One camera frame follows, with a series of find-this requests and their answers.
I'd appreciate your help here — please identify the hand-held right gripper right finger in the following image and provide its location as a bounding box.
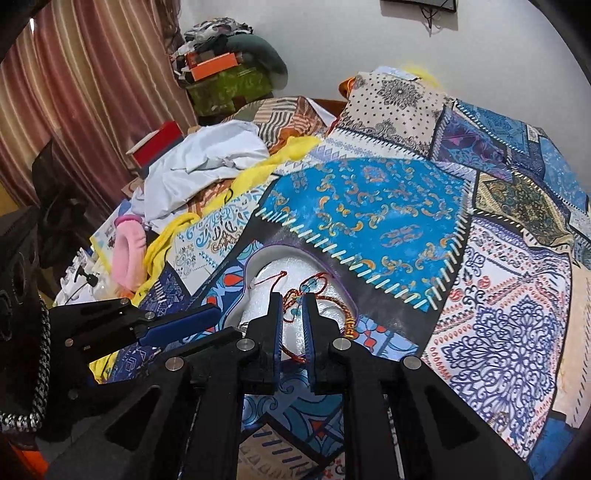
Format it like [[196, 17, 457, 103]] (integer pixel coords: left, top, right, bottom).
[[302, 293, 543, 480]]

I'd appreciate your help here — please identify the pink slipper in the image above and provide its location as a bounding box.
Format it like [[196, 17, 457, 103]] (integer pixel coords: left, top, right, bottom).
[[113, 215, 149, 292]]

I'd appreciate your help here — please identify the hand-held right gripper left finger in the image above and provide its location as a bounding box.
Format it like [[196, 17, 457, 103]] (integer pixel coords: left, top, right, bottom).
[[46, 292, 284, 480]]

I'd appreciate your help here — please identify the red cord bracelet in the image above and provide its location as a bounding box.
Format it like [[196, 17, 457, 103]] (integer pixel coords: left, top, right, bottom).
[[252, 271, 359, 365]]

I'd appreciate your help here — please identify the striped orange pillow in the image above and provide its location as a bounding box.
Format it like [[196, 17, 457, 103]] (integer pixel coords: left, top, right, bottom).
[[222, 96, 338, 154]]

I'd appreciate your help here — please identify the orange box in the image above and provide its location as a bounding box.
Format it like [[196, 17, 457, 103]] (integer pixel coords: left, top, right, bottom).
[[187, 52, 239, 82]]

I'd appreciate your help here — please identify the yellow plush cushion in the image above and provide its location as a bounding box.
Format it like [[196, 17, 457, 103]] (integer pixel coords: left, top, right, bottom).
[[392, 62, 445, 86]]

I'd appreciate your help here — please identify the yellow cloth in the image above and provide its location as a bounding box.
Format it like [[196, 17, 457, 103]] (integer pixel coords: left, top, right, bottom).
[[90, 136, 322, 384]]

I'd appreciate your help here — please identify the small black monitor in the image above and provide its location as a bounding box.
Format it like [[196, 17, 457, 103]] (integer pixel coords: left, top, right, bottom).
[[379, 0, 458, 13]]

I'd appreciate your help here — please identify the patchwork blanket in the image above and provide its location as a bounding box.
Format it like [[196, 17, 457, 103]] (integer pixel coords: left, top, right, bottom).
[[92, 69, 591, 480]]

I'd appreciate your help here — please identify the red box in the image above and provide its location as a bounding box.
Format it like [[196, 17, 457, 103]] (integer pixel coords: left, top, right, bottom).
[[126, 121, 185, 169]]

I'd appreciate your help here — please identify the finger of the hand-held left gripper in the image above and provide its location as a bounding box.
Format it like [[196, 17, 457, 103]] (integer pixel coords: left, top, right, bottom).
[[48, 298, 221, 365], [51, 367, 154, 416]]

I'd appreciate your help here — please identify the grey pillow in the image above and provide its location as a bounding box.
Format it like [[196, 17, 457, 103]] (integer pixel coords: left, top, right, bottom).
[[226, 34, 290, 91]]

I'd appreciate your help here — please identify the striped pink curtain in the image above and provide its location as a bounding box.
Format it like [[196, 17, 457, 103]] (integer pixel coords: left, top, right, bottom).
[[0, 0, 199, 208]]

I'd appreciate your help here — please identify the purple heart-shaped jewelry box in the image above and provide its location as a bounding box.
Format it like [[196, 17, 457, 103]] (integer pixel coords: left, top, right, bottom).
[[221, 242, 361, 365]]

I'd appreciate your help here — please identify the white cloth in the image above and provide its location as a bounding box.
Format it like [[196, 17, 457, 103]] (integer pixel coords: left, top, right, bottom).
[[131, 121, 271, 232]]

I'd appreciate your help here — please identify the silver metal chain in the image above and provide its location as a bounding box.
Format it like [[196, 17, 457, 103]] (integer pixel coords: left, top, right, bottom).
[[0, 295, 52, 432]]

